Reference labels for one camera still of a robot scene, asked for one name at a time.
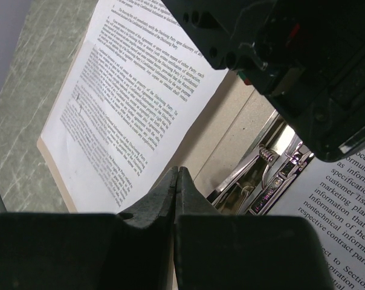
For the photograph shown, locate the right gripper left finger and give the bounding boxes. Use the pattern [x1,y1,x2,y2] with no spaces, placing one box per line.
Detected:
[0,167,179,289]

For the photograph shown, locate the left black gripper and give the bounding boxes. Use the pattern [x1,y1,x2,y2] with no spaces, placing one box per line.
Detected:
[164,1,365,162]

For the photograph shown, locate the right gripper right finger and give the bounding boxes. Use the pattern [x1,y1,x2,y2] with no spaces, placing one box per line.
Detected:
[174,167,334,289]

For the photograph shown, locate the beige cardboard folder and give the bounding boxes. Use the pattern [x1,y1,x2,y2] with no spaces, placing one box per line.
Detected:
[36,39,280,290]

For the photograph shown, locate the white printed paper sheets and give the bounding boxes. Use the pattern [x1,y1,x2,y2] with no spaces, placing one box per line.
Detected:
[269,148,365,289]

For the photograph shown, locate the single white printed sheet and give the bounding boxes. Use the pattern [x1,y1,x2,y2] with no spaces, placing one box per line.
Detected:
[39,1,226,213]

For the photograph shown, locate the metal folder clip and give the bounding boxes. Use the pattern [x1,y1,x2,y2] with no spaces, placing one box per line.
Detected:
[207,112,314,216]

